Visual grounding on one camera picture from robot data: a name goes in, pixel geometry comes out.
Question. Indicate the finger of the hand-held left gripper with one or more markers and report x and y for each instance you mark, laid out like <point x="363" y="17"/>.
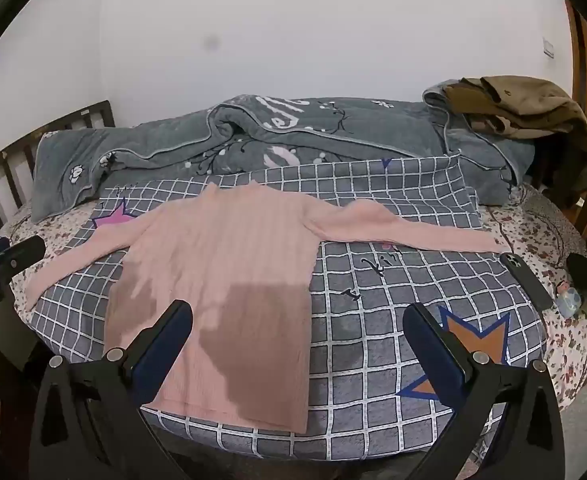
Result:
<point x="23" y="255"/>

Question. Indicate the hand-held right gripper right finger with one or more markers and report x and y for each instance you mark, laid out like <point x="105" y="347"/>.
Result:
<point x="431" y="345"/>

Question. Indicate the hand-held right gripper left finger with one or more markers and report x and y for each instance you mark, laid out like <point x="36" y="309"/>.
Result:
<point x="166" y="341"/>

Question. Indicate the pink ribbed sweater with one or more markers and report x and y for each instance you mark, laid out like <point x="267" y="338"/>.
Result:
<point x="223" y="240"/>

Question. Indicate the grey checked blanket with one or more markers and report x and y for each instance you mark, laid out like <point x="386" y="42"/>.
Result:
<point x="373" y="360"/>

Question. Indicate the black smartphone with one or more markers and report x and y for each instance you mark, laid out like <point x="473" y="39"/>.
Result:
<point x="526" y="280"/>

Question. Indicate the floral bed sheet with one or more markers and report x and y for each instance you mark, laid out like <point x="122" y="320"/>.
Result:
<point x="538" y="240"/>

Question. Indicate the grey printed quilt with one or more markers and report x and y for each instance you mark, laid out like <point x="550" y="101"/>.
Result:
<point x="273" y="130"/>

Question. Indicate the brown jacket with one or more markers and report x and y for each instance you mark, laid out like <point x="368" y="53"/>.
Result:
<point x="523" y="100"/>

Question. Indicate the white wall socket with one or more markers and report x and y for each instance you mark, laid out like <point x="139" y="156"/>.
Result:
<point x="549" y="47"/>

